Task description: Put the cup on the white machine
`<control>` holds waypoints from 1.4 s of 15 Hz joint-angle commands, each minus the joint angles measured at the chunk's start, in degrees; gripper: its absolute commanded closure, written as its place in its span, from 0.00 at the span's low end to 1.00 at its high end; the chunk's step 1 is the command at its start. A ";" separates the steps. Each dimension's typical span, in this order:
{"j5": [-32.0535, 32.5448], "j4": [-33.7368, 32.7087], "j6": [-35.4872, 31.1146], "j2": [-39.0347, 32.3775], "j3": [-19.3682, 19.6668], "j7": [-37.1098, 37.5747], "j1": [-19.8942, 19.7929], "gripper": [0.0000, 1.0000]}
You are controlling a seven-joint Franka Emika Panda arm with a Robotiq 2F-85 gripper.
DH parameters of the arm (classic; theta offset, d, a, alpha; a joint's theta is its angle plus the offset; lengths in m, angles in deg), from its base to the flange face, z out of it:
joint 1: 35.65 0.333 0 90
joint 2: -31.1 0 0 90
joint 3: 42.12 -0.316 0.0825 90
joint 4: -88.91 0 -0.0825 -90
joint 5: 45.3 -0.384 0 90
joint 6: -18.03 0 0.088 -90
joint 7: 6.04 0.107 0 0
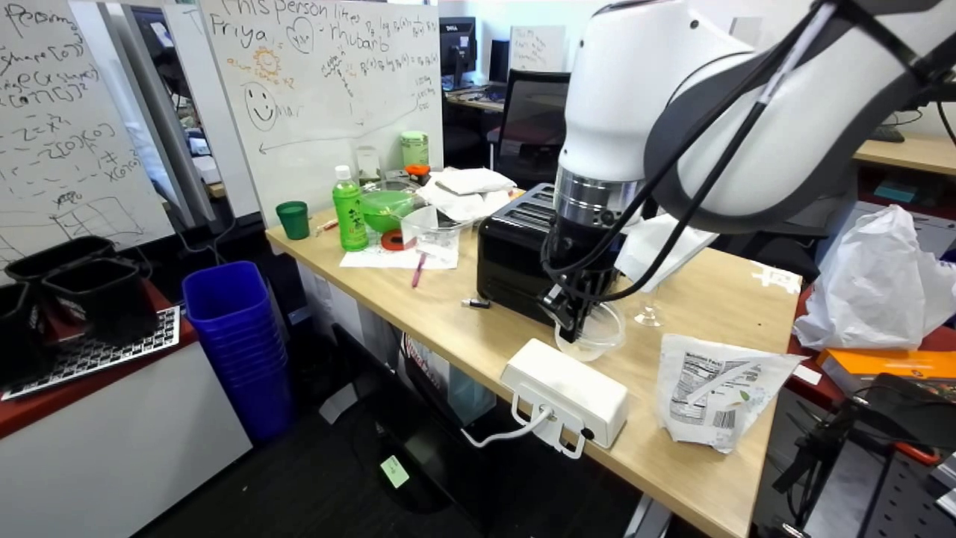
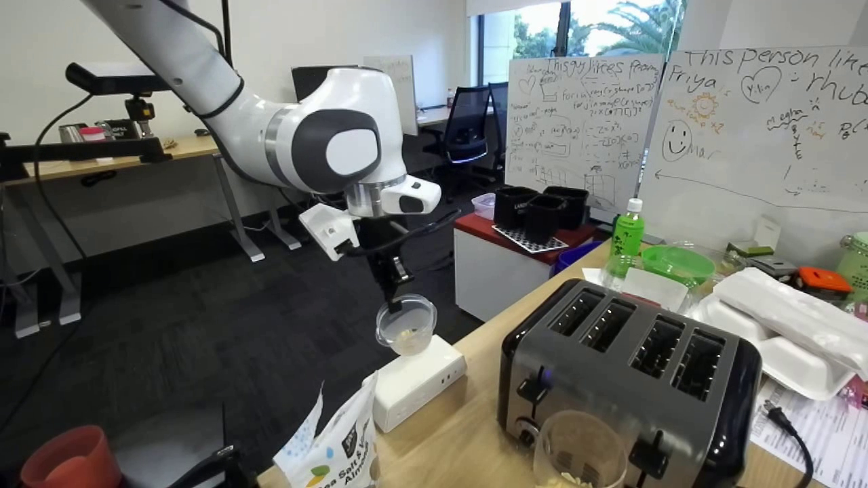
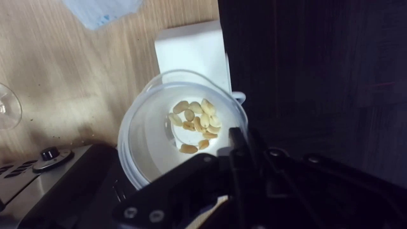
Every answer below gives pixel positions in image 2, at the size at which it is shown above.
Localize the clear plastic measuring cup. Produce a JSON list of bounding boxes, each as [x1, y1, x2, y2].
[[376, 293, 439, 357]]

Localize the white box machine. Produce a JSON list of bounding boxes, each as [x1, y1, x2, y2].
[[371, 333, 468, 434]]

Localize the clear cup with nuts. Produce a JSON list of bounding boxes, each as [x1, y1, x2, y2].
[[532, 409, 629, 488]]

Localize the red plastic cup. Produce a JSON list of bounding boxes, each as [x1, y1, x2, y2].
[[19, 424, 123, 488]]

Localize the white cabinet with red top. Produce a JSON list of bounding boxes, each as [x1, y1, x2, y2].
[[452, 211, 599, 323]]

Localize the row of office chairs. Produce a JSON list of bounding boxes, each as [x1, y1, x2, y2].
[[422, 81, 511, 199]]

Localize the small whiteboard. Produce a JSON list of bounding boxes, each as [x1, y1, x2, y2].
[[362, 55, 420, 137]]

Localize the patterned mat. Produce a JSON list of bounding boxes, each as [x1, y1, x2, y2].
[[491, 224, 570, 255]]

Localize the group of black bins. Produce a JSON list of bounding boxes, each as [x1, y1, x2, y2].
[[492, 184, 591, 246]]

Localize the monitor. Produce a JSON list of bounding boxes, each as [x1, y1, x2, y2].
[[291, 64, 361, 104]]

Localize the blue bowl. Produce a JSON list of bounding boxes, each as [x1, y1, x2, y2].
[[552, 240, 605, 278]]

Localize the white snack bag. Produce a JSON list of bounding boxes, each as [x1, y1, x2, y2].
[[272, 371, 381, 488]]

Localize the toaster lever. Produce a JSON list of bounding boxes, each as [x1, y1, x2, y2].
[[627, 430, 673, 481], [516, 368, 552, 409]]

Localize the whiteboard with equations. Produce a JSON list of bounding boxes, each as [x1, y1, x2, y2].
[[505, 54, 666, 212]]

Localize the toaster knob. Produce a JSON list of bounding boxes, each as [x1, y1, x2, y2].
[[513, 416, 541, 449]]

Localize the green drink bottle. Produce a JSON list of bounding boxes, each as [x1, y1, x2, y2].
[[608, 197, 646, 280]]

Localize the wooden standing desk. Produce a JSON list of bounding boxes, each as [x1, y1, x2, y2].
[[0, 131, 303, 340]]

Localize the silver black four-slot toaster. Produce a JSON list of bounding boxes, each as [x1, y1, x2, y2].
[[496, 277, 764, 488]]

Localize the window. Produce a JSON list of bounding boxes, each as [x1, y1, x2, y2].
[[477, 0, 687, 87]]

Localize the green plastic bowl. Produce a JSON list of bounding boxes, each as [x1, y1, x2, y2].
[[640, 245, 717, 287]]

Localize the small white box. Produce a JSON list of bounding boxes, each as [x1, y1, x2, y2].
[[753, 215, 783, 249]]

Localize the whiteboard with smiley drawing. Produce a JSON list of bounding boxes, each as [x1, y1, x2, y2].
[[637, 45, 868, 270]]

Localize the grey flat device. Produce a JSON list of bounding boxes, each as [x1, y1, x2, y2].
[[745, 255, 800, 281]]

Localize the white foam takeaway container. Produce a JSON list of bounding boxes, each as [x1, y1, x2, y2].
[[690, 267, 868, 401]]

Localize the orange lidded box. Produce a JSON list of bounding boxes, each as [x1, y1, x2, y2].
[[789, 266, 854, 303]]

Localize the green glass jar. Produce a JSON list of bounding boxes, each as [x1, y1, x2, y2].
[[835, 231, 868, 300]]

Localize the printed paper sheet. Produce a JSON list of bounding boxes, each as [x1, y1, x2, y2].
[[749, 378, 868, 488]]

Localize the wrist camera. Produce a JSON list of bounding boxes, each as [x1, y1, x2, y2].
[[298, 203, 361, 262]]

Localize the camera on mount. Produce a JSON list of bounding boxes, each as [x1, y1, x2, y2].
[[0, 62, 175, 184]]

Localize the black power cable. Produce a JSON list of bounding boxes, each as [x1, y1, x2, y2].
[[762, 399, 815, 488]]

